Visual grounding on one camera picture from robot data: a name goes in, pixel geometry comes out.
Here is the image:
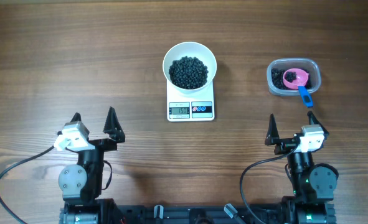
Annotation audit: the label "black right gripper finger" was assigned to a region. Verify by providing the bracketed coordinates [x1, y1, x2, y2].
[307, 111, 329, 139]
[265, 114, 280, 146]

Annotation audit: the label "pink scoop blue handle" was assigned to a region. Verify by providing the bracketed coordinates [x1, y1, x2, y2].
[283, 68, 314, 108]

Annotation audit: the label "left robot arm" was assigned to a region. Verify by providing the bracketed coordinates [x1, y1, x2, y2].
[54, 107, 126, 223]

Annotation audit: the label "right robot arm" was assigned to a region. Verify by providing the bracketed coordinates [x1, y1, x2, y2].
[265, 111, 339, 223]

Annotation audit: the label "black beans in scoop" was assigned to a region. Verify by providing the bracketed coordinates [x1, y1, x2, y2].
[285, 72, 296, 83]

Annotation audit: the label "white digital kitchen scale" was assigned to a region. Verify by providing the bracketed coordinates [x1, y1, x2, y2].
[166, 81, 215, 122]

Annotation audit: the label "black beans in bowl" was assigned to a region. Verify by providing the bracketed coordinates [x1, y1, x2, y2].
[169, 56, 208, 90]

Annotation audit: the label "white round bowl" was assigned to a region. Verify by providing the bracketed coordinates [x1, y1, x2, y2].
[163, 42, 217, 83]

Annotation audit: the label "clear plastic food container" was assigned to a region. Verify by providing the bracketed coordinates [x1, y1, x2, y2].
[267, 58, 321, 96]

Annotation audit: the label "black right camera cable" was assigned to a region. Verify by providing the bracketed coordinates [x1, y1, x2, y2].
[239, 146, 300, 224]

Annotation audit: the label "black camera cable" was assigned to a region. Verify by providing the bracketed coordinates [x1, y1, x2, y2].
[239, 146, 300, 224]
[0, 145, 55, 224]

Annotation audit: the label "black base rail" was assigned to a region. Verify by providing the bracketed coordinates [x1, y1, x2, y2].
[59, 198, 337, 224]

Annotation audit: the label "black left camera cable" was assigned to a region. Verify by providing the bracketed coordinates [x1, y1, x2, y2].
[0, 145, 55, 224]

